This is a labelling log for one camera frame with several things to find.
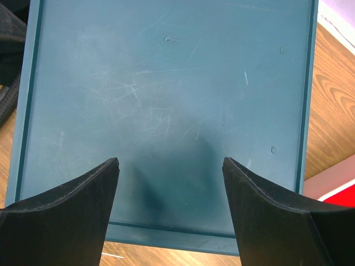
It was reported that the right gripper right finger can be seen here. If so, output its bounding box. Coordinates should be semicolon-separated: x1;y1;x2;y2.
222;157;354;265

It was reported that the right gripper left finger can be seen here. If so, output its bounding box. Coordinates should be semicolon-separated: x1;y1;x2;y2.
1;158;119;265

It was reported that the teal drawer cabinet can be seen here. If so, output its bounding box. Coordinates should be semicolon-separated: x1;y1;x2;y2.
5;1;318;255

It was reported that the pink compartment tray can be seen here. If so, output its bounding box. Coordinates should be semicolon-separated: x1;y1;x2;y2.
303;155;354;207

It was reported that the black cloth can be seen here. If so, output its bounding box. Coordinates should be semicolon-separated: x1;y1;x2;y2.
1;0;30;86

